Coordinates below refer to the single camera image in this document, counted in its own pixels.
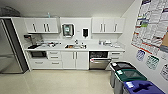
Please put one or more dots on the stainless steel dishwasher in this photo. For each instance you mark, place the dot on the stainless steel dishwasher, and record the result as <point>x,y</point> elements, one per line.
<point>99,61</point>

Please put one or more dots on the chrome sink faucet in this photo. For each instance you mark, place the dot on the chrome sink faucet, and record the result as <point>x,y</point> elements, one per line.
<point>77,42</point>

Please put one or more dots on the white double-door base cabinet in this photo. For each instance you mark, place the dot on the white double-door base cabinet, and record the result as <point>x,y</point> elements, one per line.
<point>75,60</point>

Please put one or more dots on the blue dish soap bottle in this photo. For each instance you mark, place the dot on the blue dish soap bottle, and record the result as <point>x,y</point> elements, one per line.
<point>100,42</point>

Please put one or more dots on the grey paper towel dispenser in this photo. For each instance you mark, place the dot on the grey paper towel dispenser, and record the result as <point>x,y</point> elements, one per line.
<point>67,30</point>

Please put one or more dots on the dish drying rack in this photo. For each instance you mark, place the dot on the dish drying rack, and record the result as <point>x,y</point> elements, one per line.
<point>46,44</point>

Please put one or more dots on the wide white drawer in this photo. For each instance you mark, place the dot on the wide white drawer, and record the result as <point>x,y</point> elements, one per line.
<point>45,64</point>

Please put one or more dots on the black built-in microwave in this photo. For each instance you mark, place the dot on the black built-in microwave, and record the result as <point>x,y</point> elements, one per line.
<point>38,54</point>

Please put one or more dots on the teal bottle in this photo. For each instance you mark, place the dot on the teal bottle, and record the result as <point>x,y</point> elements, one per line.
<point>49,15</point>

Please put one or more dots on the grey bin green lid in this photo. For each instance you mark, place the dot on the grey bin green lid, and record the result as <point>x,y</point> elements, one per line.
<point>131,76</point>

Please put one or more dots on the stainless steel refrigerator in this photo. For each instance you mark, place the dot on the stainless steel refrigerator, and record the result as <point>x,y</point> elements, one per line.
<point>11,46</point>

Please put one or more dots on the black wall soap dispenser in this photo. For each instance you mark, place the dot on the black wall soap dispenser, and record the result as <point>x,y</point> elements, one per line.
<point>85,32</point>

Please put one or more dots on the large colourful wall poster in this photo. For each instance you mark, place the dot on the large colourful wall poster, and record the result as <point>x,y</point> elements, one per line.
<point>151,23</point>

